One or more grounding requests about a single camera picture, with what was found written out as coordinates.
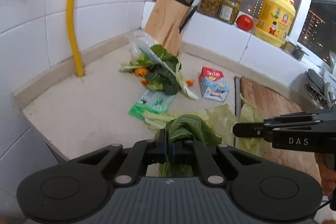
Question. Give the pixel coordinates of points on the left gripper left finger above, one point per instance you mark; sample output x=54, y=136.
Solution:
x=141, y=155

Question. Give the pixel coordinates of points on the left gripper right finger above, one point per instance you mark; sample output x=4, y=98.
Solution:
x=197, y=155

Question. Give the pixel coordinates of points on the large dark green leaf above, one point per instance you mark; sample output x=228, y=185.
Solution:
x=186, y=127

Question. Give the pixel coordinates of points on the person's right hand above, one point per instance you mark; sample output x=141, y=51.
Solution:
x=328, y=176

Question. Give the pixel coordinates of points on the metal dish rack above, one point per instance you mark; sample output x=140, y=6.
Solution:
x=319, y=90

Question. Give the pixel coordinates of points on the green plastic wrapper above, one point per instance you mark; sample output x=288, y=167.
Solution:
x=153, y=102

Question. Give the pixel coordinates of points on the red blue small carton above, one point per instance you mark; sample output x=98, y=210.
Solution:
x=213, y=85

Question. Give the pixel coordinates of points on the bok choy greens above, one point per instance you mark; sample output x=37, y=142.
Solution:
x=162, y=80

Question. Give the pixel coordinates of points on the small steel pot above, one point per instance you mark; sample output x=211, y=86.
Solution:
x=293, y=50

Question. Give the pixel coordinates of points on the orange peel pieces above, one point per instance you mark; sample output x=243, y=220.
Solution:
x=142, y=72

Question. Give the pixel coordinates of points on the clear plastic bag with vegetables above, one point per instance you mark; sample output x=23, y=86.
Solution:
x=145, y=50

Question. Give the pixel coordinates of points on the yellow detergent bottle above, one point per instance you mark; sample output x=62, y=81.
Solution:
x=274, y=21

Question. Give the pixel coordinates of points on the wooden knife block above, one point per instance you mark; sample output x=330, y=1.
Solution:
x=164, y=22

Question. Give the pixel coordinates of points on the red tomato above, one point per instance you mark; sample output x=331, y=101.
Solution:
x=244, y=22

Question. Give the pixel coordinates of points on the orange lid glass jar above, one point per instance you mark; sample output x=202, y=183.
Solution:
x=229, y=11

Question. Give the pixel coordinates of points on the glass jar of pickles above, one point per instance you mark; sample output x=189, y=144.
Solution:
x=209, y=7

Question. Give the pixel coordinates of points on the yellow vertical pipe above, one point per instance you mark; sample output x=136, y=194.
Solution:
x=70, y=9

